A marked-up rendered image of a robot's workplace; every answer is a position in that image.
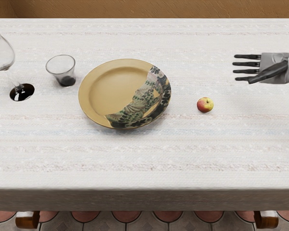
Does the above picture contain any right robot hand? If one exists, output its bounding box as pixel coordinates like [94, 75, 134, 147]
[232, 52, 289, 85]

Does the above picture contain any yellow plate with leaf pattern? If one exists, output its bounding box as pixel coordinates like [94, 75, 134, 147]
[78, 58, 172, 129]

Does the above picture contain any red yellow apple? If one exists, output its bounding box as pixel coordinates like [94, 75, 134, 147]
[197, 97, 214, 114]

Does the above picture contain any clear glass tumbler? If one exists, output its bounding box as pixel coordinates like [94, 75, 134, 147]
[45, 54, 77, 88]

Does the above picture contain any clear wine glass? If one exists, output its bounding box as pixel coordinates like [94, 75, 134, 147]
[0, 32, 35, 102]

